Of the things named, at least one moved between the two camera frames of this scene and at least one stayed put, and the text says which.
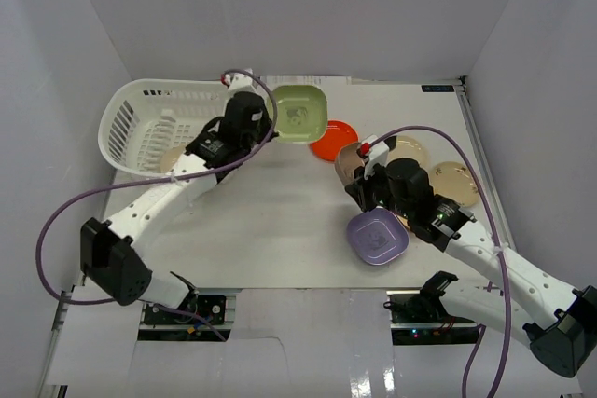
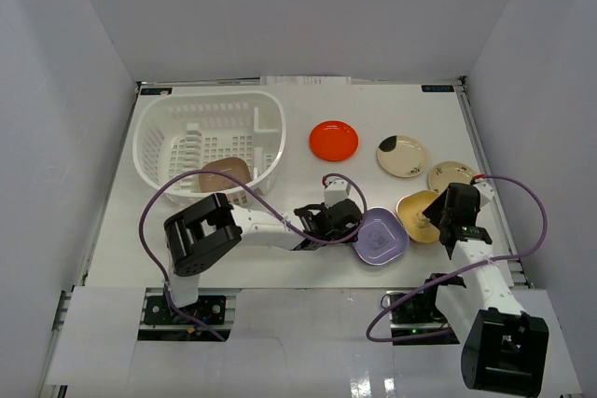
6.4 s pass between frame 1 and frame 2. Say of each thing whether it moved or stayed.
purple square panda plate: stayed
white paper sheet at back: stayed
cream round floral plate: stayed
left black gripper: moved
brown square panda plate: moved
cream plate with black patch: stayed
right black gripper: moved
